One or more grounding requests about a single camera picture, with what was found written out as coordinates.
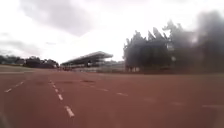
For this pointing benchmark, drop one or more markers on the roofed grandstand building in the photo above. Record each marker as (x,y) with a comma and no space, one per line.
(87,60)

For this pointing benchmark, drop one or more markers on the distant row of trees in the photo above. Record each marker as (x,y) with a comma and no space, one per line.
(33,62)

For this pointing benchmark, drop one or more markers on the grass strip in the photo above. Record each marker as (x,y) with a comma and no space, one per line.
(13,69)

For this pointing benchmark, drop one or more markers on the group of tall dark trees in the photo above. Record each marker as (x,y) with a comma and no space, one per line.
(173,50)

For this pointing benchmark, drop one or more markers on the red running track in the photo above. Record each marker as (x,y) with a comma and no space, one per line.
(106,106)

